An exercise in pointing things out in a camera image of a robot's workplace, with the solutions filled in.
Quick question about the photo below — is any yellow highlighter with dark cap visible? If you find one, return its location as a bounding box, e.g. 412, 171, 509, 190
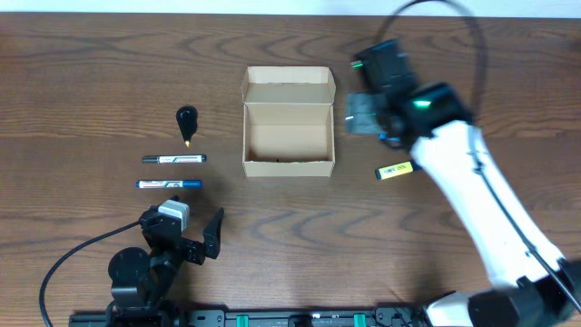
375, 160, 421, 180

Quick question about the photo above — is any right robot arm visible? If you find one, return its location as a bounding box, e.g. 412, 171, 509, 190
346, 40, 580, 326

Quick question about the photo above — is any black mounting rail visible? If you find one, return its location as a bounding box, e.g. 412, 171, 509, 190
68, 306, 428, 327

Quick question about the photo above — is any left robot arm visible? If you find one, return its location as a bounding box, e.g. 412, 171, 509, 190
105, 200, 224, 326

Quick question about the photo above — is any left black cable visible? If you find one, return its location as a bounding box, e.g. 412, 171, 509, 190
38, 219, 143, 327

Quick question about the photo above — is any blue whiteboard marker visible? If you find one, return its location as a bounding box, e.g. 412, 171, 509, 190
136, 180, 202, 189

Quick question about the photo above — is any right black cable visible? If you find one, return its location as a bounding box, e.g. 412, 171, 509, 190
374, 0, 581, 314

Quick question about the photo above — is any black whiteboard marker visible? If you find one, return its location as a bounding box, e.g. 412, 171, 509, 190
142, 154, 207, 164

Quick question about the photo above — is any black cable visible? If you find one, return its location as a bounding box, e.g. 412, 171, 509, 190
374, 0, 581, 314
38, 219, 143, 327

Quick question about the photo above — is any cardboard box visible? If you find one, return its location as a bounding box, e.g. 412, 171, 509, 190
241, 66, 336, 177

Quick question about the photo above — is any black teardrop-shaped tool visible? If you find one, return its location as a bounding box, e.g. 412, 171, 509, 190
176, 105, 198, 147

